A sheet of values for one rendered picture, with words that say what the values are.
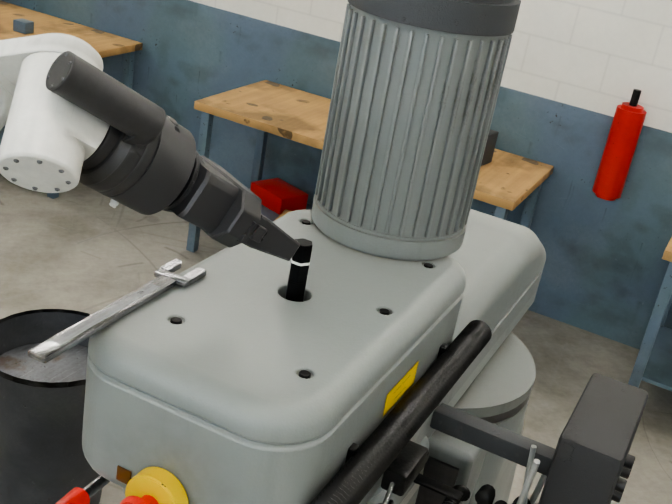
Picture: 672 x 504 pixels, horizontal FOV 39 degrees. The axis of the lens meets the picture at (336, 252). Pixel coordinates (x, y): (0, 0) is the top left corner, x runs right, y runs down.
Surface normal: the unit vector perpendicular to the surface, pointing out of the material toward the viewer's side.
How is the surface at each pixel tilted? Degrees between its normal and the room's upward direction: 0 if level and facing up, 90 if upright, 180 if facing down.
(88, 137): 56
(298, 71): 90
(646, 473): 0
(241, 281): 0
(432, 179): 90
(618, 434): 0
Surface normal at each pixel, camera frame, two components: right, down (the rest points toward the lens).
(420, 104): -0.02, 0.41
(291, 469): 0.40, 0.44
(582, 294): -0.44, 0.30
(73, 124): 0.77, -0.21
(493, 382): 0.16, -0.90
